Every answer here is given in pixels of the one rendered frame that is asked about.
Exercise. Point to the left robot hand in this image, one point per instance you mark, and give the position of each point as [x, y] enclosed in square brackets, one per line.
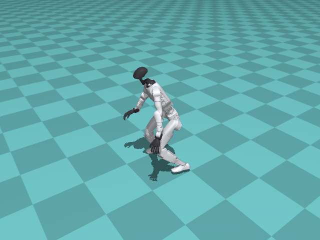
[155, 144]

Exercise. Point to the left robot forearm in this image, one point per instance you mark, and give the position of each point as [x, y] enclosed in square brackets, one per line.
[159, 124]

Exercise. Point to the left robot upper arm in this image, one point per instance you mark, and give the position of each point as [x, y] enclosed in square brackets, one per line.
[156, 94]

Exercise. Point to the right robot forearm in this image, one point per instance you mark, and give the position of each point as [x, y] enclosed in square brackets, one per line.
[139, 103]

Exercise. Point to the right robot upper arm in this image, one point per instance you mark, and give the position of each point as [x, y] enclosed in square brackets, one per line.
[144, 94]

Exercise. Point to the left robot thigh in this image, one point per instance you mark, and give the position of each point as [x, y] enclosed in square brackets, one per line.
[173, 124]

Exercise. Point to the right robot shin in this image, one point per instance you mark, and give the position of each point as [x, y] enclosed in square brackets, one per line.
[150, 140]

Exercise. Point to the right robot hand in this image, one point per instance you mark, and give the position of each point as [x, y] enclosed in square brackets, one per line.
[130, 112]

